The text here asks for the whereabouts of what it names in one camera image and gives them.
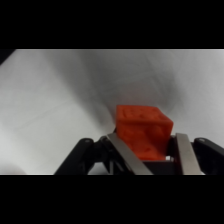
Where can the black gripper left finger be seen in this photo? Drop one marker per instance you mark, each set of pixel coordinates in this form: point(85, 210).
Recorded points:
point(100, 156)

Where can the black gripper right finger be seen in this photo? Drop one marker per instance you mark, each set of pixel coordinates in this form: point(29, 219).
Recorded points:
point(191, 155)

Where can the red cube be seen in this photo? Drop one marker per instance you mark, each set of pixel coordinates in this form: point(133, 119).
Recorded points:
point(143, 130)

